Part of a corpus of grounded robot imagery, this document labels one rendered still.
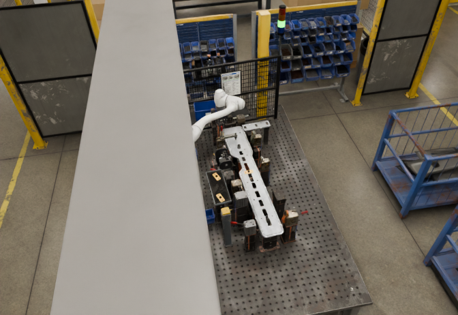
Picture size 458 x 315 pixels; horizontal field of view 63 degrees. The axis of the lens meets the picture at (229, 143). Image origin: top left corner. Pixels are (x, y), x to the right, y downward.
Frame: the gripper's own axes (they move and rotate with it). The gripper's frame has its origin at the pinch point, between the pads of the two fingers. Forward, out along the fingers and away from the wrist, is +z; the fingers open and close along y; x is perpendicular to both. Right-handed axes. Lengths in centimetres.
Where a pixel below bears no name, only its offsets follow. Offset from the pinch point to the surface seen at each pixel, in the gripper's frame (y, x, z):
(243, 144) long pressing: 19.8, -8.8, 21.4
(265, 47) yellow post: 62, 58, -44
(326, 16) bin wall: 187, 170, -13
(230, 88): 23, 55, -3
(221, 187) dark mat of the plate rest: -17, -72, 5
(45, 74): -184, 167, 10
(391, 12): 259, 133, -23
